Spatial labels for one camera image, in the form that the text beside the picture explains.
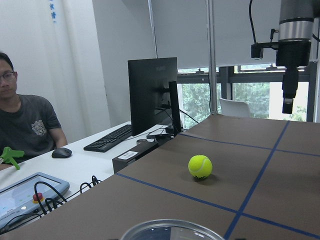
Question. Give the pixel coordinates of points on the black computer mouse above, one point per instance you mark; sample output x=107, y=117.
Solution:
x=61, y=153

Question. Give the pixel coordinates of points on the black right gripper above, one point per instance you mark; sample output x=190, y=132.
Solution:
x=291, y=54

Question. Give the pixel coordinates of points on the seated man grey shirt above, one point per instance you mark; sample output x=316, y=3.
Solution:
x=27, y=122

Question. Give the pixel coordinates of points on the black computer monitor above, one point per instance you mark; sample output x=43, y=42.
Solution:
x=153, y=94

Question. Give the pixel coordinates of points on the black keyboard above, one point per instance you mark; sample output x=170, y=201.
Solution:
x=110, y=140

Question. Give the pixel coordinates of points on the yellow tennis ball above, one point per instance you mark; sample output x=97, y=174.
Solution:
x=200, y=166

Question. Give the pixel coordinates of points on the black box on desk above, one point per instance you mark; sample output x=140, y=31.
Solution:
x=130, y=156

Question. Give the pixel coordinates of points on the blue teach pendant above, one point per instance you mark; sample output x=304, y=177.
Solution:
x=27, y=196

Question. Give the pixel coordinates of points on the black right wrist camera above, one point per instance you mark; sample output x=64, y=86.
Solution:
x=257, y=49

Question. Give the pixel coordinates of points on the green grabber tool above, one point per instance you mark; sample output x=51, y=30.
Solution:
x=8, y=156

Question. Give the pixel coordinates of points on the Wilson tennis ball can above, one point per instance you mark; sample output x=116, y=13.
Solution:
x=170, y=229

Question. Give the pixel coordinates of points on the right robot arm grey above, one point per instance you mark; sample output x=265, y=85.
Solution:
x=296, y=20

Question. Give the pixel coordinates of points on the white chair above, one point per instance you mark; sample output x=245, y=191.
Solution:
x=234, y=108

